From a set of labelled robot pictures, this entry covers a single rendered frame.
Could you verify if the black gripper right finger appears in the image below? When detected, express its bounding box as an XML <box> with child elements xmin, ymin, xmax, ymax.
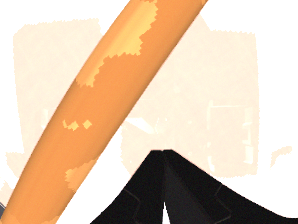
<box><xmin>162</xmin><ymin>149</ymin><xmax>298</xmax><ymax>224</ymax></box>

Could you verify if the grey open-top box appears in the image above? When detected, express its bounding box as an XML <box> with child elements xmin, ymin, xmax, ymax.
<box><xmin>0</xmin><ymin>201</ymin><xmax>5</xmax><ymax>218</ymax></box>

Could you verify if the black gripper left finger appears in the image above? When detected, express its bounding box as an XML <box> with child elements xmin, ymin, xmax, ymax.
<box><xmin>89</xmin><ymin>149</ymin><xmax>165</xmax><ymax>224</ymax></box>

